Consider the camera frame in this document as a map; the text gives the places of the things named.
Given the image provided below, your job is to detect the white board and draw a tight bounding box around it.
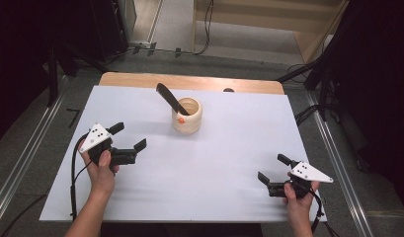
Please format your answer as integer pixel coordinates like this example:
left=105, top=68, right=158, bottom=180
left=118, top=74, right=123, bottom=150
left=40, top=85, right=328, bottom=223

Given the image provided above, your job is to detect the person's right hand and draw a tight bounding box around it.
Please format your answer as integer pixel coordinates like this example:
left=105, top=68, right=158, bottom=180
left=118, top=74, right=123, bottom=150
left=282, top=179, right=322, bottom=225

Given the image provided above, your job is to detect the black floor cable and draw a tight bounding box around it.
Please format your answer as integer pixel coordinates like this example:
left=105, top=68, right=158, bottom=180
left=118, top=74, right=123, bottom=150
left=0, top=193, right=48, bottom=237

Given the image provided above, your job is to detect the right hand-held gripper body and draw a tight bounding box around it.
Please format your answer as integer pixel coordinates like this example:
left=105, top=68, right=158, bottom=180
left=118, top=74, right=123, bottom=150
left=266, top=160, right=335, bottom=199

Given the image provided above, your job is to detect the metal floor rail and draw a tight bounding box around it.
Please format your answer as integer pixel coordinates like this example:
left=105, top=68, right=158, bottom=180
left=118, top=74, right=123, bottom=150
left=303, top=90, right=375, bottom=237
left=0, top=75, right=71, bottom=230

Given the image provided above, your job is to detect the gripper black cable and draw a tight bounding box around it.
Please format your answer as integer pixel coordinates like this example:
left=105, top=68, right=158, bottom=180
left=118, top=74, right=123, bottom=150
left=308, top=189, right=341, bottom=237
left=69, top=132, right=93, bottom=222

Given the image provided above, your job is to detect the wooden table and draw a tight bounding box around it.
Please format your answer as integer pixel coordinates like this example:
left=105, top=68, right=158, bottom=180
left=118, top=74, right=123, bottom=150
left=99, top=72, right=285, bottom=96

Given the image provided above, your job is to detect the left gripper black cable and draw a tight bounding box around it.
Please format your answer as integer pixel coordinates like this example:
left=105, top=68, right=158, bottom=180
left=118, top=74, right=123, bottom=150
left=69, top=132, right=93, bottom=222

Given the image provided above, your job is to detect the light wooden frame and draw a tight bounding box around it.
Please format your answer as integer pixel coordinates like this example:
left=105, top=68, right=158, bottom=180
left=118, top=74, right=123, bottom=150
left=192, top=0, right=351, bottom=64

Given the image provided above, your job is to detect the black hanging cable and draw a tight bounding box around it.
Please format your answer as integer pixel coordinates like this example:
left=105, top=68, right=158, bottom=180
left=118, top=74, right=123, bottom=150
left=192, top=0, right=215, bottom=56

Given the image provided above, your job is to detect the black stand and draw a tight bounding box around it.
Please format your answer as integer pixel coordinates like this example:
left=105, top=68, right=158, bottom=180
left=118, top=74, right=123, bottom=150
left=45, top=42, right=109, bottom=108

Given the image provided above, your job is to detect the black cable bundle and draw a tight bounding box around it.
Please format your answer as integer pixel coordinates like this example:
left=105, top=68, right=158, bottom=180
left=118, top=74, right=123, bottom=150
left=293, top=104, right=321, bottom=126

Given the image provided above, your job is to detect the black spatula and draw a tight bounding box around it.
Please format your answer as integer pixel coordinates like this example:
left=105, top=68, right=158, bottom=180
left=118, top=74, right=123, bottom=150
left=155, top=82, right=191, bottom=117

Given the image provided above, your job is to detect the person's left hand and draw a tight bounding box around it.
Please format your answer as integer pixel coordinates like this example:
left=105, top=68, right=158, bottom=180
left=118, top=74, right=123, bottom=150
left=77, top=143, right=121, bottom=199

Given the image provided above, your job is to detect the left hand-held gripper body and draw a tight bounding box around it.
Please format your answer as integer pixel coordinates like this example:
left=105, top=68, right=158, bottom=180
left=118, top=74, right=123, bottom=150
left=78, top=122, right=138, bottom=168

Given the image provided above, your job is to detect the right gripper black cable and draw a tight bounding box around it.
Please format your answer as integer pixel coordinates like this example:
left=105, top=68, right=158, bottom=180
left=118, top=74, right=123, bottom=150
left=308, top=189, right=341, bottom=237

